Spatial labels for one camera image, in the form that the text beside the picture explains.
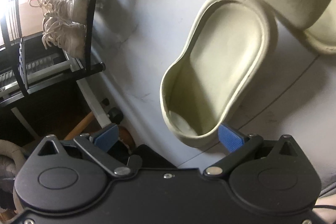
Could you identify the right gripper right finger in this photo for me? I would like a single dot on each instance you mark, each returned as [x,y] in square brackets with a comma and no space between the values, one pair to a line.
[240,148]

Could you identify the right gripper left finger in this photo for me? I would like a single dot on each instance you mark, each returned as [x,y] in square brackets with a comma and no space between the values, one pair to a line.
[96,146]

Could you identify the yellow wooden leg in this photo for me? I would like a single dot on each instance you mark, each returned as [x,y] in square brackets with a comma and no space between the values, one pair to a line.
[81,126]

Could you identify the brown fur-lined slipper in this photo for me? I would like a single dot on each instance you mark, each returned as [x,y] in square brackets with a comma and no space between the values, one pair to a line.
[126,138]

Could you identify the white rolling stand base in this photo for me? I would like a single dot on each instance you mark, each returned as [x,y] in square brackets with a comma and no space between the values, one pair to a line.
[102,110]

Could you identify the beige laced sneaker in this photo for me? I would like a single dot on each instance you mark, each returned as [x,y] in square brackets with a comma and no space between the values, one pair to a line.
[68,10]
[69,36]

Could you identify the black metal shoe rack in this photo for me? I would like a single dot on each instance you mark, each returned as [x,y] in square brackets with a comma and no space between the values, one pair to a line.
[15,49]

